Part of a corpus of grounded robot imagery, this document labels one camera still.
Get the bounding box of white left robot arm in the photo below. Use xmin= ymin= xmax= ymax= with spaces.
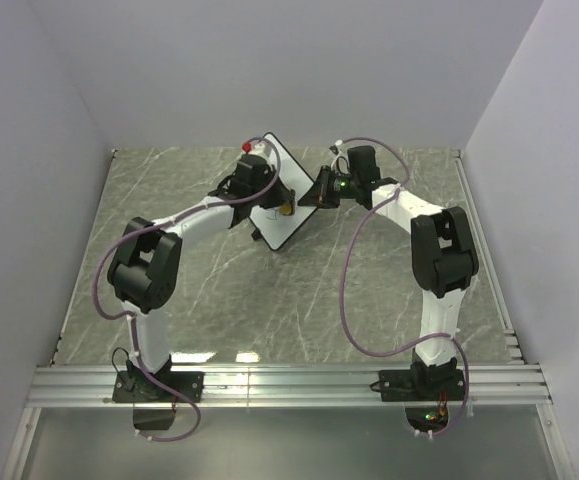
xmin=107 ymin=174 xmax=299 ymax=402

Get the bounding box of black framed small whiteboard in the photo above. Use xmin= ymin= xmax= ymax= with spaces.
xmin=249 ymin=132 xmax=317 ymax=251

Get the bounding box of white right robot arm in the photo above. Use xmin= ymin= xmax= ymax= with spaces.
xmin=299 ymin=165 xmax=479 ymax=400

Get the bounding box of aluminium left side rail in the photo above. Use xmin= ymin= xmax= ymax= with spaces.
xmin=2 ymin=407 xmax=42 ymax=480

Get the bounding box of aluminium right side rail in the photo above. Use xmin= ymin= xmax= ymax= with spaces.
xmin=451 ymin=149 xmax=528 ymax=365

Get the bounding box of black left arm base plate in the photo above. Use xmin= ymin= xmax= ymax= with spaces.
xmin=111 ymin=369 xmax=205 ymax=404

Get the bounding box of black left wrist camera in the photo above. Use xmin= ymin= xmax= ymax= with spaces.
xmin=208 ymin=154 xmax=275 ymax=200

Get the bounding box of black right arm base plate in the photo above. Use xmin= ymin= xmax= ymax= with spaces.
xmin=369 ymin=362 xmax=468 ymax=402

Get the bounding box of yellow black whiteboard eraser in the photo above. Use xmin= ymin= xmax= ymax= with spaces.
xmin=278 ymin=202 xmax=295 ymax=216

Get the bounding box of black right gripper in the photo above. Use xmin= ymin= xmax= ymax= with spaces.
xmin=296 ymin=167 xmax=358 ymax=212

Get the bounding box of aluminium front mounting rail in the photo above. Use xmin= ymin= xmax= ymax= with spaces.
xmin=25 ymin=364 xmax=552 ymax=408

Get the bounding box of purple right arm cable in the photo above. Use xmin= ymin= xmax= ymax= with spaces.
xmin=340 ymin=136 xmax=472 ymax=439

